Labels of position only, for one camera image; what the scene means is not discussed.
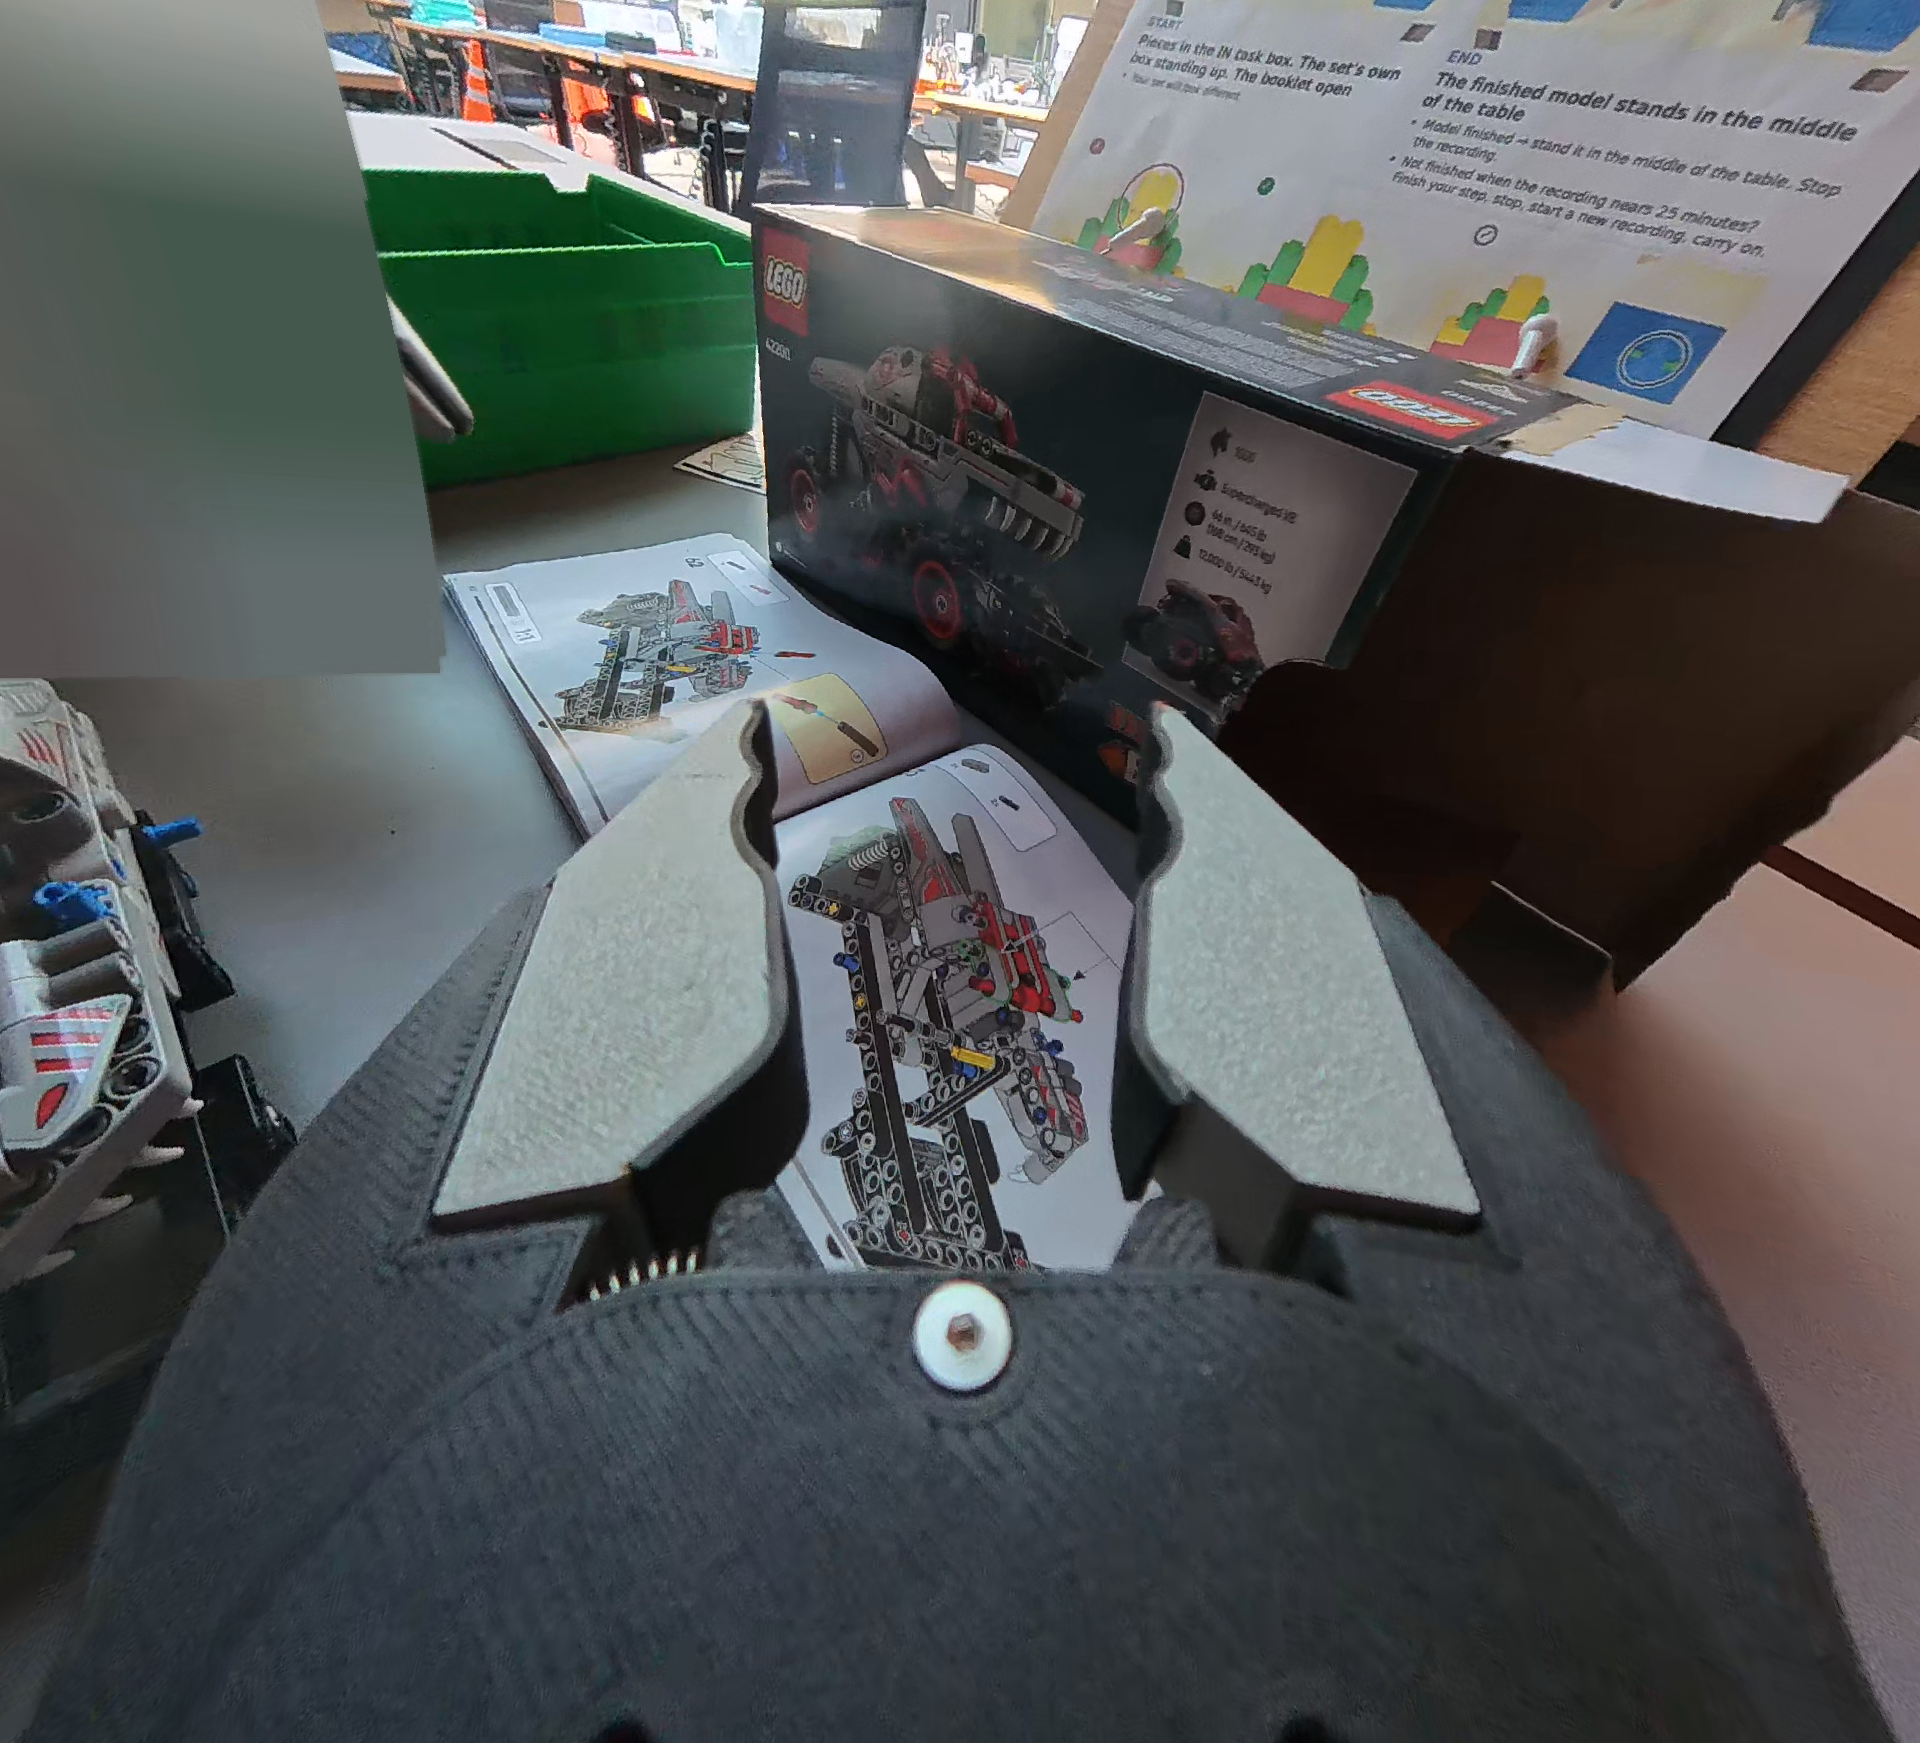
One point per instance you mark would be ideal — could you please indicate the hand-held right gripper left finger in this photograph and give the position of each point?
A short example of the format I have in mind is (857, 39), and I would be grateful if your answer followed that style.
(615, 1009)

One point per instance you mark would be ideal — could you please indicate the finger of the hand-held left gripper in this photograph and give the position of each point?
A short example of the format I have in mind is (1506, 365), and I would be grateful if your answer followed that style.
(430, 379)

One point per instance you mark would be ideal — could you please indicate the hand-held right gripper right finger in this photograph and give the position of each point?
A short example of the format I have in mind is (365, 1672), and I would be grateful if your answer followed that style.
(1290, 1009)

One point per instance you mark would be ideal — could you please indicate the green plastic bin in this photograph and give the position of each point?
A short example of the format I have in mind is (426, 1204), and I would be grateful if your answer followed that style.
(570, 334)

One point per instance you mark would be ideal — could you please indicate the lego instruction booklet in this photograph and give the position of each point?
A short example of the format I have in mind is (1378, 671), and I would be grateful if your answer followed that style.
(631, 642)

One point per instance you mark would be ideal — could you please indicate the black lego set box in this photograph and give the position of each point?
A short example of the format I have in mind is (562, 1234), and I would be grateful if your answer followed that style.
(960, 318)

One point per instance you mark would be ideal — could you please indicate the partly built lego truck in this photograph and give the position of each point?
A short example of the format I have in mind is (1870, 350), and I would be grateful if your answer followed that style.
(75, 992)

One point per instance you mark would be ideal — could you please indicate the long wooden work table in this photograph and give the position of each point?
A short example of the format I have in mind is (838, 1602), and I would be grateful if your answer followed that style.
(601, 56)

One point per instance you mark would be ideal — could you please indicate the black office chair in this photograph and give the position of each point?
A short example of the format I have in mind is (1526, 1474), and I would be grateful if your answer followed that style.
(831, 110)

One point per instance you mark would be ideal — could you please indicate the cardboard display board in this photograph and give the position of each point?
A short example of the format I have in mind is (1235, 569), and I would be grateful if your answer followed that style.
(1072, 84)

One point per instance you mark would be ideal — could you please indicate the printed task instruction sheet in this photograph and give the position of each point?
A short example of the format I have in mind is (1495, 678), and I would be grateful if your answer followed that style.
(1501, 169)

